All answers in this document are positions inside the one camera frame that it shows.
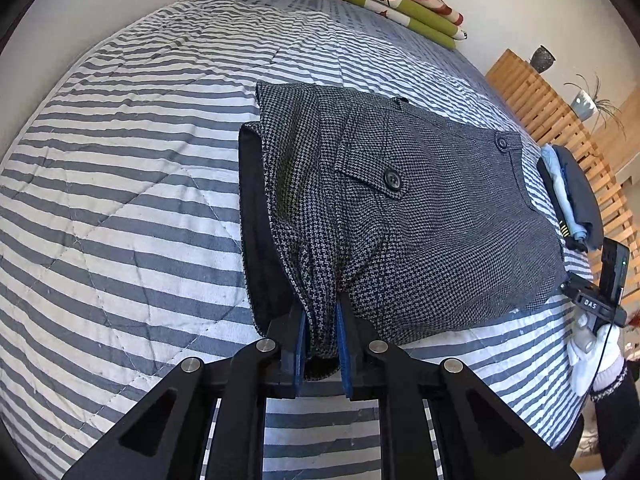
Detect wooden slatted bed rail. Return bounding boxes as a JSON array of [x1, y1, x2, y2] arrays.
[[485, 49, 640, 241]]

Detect thin black cable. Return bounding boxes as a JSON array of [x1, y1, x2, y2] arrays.
[[592, 305, 615, 391]]

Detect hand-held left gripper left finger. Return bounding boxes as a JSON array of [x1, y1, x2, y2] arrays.
[[62, 309, 307, 480]]

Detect dark blue folded garment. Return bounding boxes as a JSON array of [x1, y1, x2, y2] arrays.
[[555, 146, 607, 252]]

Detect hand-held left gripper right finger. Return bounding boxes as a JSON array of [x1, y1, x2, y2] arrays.
[[335, 295, 582, 480]]

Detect light wooden door panel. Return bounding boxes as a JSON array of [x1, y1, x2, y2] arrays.
[[592, 92, 640, 181]]

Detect person's right hand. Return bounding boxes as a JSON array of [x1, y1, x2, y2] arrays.
[[570, 316, 627, 397]]

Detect dark speckled vase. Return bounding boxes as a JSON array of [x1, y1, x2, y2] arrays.
[[530, 46, 557, 75]]

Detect grey houndstooth pants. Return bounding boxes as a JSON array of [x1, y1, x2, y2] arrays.
[[239, 80, 567, 382]]

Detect light blue folded garment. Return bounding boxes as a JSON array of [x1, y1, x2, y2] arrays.
[[541, 145, 588, 241]]

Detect blue white striped quilt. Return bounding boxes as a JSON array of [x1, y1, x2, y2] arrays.
[[0, 0, 601, 480]]

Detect potted plant in white pot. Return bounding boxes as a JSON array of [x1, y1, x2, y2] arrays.
[[564, 74, 627, 133]]

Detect person's right forearm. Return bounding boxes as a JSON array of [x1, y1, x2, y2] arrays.
[[589, 352, 640, 480]]

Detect black folded garment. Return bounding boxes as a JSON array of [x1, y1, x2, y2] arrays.
[[536, 157, 588, 253]]

